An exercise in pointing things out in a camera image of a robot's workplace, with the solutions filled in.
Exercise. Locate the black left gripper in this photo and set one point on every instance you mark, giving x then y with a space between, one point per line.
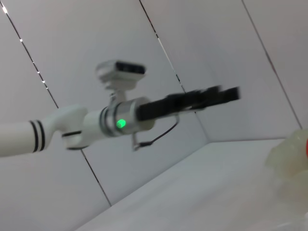
166 108

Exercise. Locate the red-orange toy orange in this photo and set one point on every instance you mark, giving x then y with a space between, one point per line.
306 148

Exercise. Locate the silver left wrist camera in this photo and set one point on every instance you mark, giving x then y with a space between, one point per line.
120 74

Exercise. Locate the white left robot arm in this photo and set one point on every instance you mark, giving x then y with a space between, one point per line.
72 130

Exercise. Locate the green glass fruit bowl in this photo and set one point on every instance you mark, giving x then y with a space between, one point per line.
288 163

